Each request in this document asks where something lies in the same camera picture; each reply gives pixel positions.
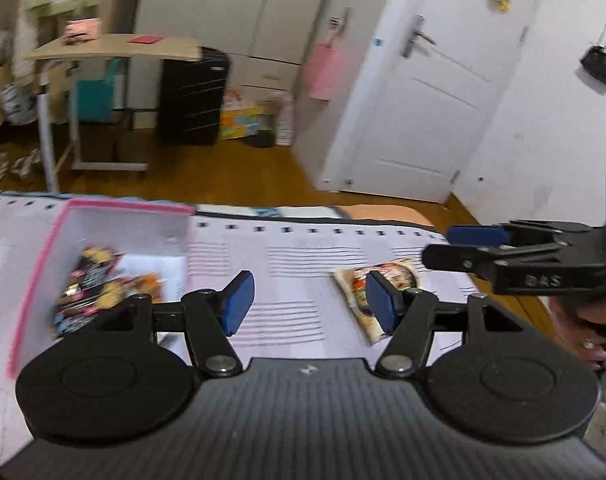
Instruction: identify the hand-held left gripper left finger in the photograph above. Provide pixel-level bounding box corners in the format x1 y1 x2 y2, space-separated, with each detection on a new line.
90 270 256 378

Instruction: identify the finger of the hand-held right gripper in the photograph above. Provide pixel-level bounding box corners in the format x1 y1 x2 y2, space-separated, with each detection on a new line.
447 220 591 246
422 242 559 276

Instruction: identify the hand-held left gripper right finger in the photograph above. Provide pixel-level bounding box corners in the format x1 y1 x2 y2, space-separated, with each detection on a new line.
365 271 526 378

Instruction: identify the large noodle packet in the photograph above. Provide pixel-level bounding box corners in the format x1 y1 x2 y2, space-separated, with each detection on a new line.
333 258 421 346

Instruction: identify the clear orange snack packet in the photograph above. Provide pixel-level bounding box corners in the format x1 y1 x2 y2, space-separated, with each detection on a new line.
123 272 165 306

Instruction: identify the clear pink-rimmed storage bin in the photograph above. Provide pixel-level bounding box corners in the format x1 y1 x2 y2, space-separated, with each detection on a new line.
8 198 196 368

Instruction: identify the black snack packet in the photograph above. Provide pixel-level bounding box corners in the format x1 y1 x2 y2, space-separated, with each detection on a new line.
50 280 128 341
70 246 126 291

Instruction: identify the person's right hand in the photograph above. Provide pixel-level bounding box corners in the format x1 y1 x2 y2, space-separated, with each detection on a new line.
553 296 606 372

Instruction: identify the striped white bedsheet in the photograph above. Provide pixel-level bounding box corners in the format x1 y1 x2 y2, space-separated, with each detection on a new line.
0 192 484 466

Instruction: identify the white door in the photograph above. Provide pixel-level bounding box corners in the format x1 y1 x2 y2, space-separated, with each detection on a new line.
315 0 546 206

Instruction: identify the colourful cardboard box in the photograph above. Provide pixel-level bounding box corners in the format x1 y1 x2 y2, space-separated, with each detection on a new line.
218 87 264 142

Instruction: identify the white pink standing packet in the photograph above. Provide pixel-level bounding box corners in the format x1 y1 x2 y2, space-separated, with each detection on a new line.
275 92 296 147

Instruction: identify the black hanging handbag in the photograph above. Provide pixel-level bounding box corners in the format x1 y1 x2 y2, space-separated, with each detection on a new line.
580 0 606 93

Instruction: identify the black suitcase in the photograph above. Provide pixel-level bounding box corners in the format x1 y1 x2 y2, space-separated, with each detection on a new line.
158 47 231 147

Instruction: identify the pink hanging bag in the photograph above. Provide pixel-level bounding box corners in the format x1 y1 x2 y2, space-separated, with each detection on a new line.
302 20 344 102

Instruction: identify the teal shopping bag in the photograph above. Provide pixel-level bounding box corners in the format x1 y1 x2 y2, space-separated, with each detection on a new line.
75 57 126 123

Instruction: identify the wooden rolling side table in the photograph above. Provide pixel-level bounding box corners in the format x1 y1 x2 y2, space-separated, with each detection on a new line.
25 34 204 193

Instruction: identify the white wardrobe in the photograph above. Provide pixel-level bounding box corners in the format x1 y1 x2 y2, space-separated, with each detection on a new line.
133 0 404 111

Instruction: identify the pink tissue box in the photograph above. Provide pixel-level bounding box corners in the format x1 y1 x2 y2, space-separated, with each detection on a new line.
64 17 104 43

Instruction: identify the metal door handle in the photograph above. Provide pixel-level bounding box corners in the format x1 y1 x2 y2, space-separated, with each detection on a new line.
400 14 438 59

